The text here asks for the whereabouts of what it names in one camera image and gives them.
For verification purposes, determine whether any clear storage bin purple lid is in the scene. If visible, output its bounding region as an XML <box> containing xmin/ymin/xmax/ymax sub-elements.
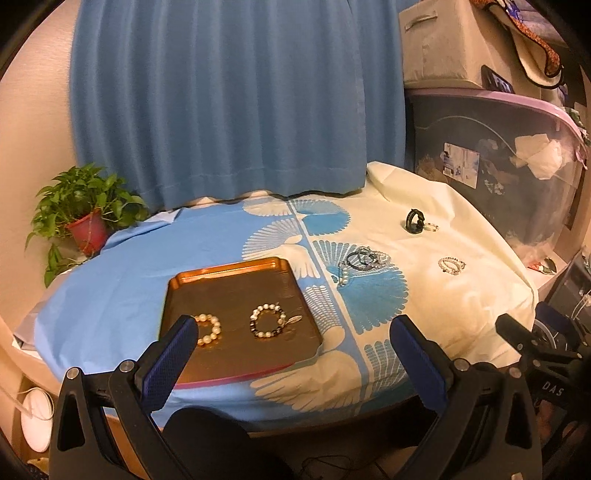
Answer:
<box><xmin>405</xmin><ymin>88</ymin><xmax>591</xmax><ymax>250</ymax></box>

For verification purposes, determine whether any grey fabric storage box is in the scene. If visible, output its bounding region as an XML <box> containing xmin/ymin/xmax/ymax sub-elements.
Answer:
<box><xmin>398</xmin><ymin>0</ymin><xmax>520</xmax><ymax>89</ymax></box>

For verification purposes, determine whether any white label on bin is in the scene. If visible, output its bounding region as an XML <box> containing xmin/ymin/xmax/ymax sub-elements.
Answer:
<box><xmin>442</xmin><ymin>142</ymin><xmax>481</xmax><ymax>188</ymax></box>

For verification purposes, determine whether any green plant in red pot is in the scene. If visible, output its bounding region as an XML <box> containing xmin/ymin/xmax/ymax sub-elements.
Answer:
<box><xmin>25</xmin><ymin>164</ymin><xmax>149</xmax><ymax>288</ymax></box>

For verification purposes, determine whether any black chair back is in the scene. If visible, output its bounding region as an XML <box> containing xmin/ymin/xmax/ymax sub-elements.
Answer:
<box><xmin>161</xmin><ymin>407</ymin><xmax>296</xmax><ymax>480</ymax></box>

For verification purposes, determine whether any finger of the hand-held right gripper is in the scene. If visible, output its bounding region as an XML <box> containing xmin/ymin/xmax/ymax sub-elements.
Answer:
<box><xmin>495</xmin><ymin>314</ymin><xmax>540</xmax><ymax>365</ymax></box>

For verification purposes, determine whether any small red green packet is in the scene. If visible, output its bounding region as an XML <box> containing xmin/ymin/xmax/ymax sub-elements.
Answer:
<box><xmin>527</xmin><ymin>257</ymin><xmax>560</xmax><ymax>276</ymax></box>

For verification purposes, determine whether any blue curtain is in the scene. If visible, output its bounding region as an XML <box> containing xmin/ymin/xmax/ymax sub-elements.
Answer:
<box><xmin>69</xmin><ymin>0</ymin><xmax>408</xmax><ymax>209</ymax></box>

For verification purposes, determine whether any copper metal tray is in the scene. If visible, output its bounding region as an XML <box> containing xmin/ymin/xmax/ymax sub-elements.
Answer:
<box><xmin>158</xmin><ymin>257</ymin><xmax>325</xmax><ymax>386</ymax></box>

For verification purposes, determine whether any white plastic bag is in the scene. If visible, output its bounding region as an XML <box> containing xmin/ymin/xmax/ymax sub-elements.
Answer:
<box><xmin>512</xmin><ymin>133</ymin><xmax>570</xmax><ymax>181</ymax></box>

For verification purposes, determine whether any pearl and black bead bracelet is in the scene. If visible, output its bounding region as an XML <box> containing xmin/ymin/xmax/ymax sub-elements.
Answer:
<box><xmin>248</xmin><ymin>302</ymin><xmax>303</xmax><ymax>339</ymax></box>

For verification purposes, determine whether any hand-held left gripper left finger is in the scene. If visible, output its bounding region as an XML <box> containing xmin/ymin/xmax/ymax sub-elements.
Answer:
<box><xmin>48</xmin><ymin>316</ymin><xmax>200</xmax><ymax>480</ymax></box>

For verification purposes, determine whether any blue and cream printed tablecloth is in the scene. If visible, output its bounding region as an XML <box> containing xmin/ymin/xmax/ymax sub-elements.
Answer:
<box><xmin>33</xmin><ymin>161</ymin><xmax>540</xmax><ymax>422</ymax></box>

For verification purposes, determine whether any white round device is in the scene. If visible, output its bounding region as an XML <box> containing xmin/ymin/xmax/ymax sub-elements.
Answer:
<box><xmin>19</xmin><ymin>387</ymin><xmax>57</xmax><ymax>454</ymax></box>

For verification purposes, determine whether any cream pearl bracelet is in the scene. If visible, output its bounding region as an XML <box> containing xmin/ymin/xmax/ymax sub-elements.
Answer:
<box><xmin>191</xmin><ymin>314</ymin><xmax>223</xmax><ymax>346</ymax></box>

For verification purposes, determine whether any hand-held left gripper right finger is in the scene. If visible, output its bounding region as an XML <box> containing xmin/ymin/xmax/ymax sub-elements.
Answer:
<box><xmin>389</xmin><ymin>315</ymin><xmax>544</xmax><ymax>480</ymax></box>

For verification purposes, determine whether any cream bag with patterned strap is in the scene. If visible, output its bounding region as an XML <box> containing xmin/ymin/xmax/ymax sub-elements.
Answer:
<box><xmin>471</xmin><ymin>0</ymin><xmax>566</xmax><ymax>88</ymax></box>

